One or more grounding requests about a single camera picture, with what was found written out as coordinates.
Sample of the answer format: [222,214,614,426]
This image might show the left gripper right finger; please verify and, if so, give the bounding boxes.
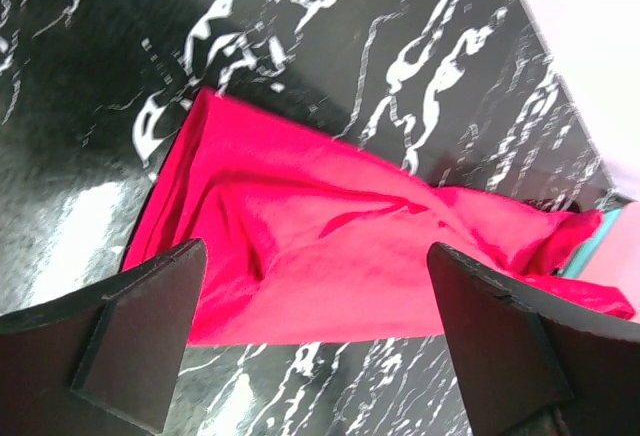
[427,243,639,435]

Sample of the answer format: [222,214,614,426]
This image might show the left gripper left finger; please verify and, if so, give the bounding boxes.
[1,239,207,435]

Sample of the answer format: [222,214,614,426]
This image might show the crimson red t shirt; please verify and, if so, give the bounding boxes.
[124,89,635,346]

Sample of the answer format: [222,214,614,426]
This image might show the pink board teal edge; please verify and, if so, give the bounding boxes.
[560,202,639,285]

